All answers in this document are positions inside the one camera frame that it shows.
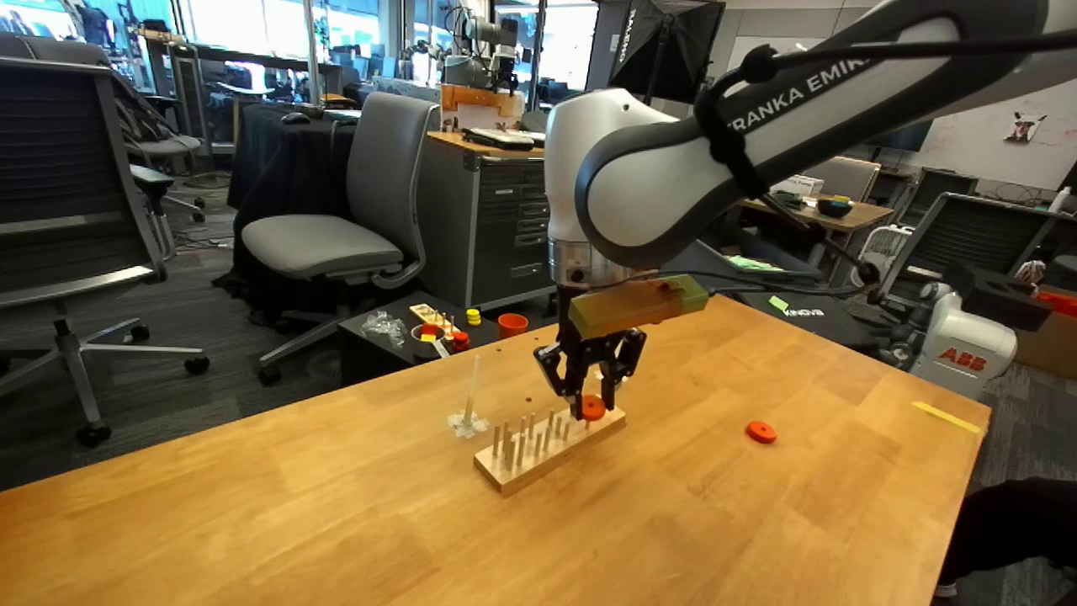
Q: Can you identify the white ABB robot base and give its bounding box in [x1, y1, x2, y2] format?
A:
[913, 283, 1016, 401]

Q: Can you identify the grey drawer cabinet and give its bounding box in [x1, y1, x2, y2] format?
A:
[422, 133, 553, 311]

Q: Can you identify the wooden peg board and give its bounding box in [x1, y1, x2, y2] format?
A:
[475, 412, 625, 492]

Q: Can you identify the clear peg stand near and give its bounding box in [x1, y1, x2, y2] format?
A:
[446, 364, 487, 443]

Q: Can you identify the dark mesh office chair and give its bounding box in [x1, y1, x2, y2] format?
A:
[0, 57, 210, 447]

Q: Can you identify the small black side table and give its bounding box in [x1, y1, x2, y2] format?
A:
[336, 292, 542, 383]

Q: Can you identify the orange disc with hole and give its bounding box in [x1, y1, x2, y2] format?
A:
[583, 397, 607, 420]

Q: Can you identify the yellow tape strip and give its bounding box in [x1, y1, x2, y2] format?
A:
[913, 401, 984, 436]

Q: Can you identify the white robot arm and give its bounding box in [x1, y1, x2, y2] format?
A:
[536, 0, 1077, 415]

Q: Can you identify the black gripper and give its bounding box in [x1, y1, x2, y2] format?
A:
[532, 330, 646, 419]

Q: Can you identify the grey office chair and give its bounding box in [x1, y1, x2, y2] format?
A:
[238, 93, 436, 383]

